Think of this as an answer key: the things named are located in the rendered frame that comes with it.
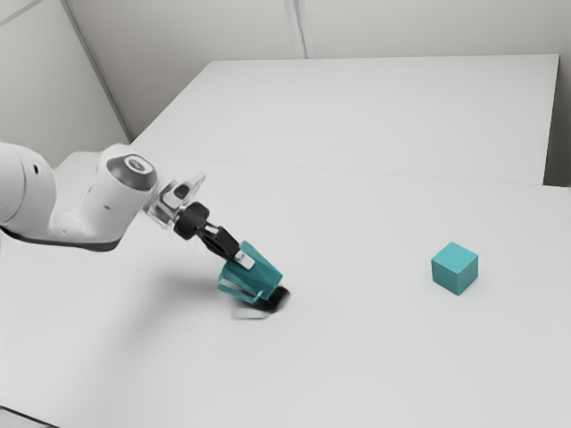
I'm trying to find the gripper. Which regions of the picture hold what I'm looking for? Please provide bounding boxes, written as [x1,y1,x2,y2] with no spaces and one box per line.
[173,201,257,270]

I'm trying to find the teal faceted mug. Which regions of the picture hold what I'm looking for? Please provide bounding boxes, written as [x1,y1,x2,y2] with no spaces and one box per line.
[216,240,285,306]

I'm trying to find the teal cube block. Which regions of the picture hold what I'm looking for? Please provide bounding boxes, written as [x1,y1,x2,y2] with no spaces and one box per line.
[430,242,479,296]

